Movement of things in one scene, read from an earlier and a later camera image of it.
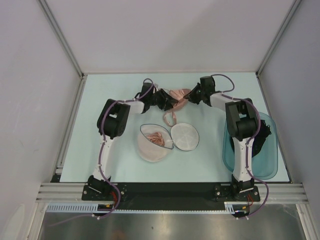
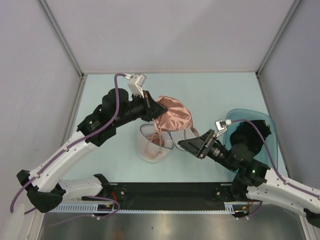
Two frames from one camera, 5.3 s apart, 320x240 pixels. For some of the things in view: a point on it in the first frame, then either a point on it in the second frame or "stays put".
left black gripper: [164, 96] to [152, 109]
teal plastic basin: [265, 164] stays put
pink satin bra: [156, 137] stays put
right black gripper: [191, 96] to [196, 145]
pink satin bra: [178, 94] to [178, 118]
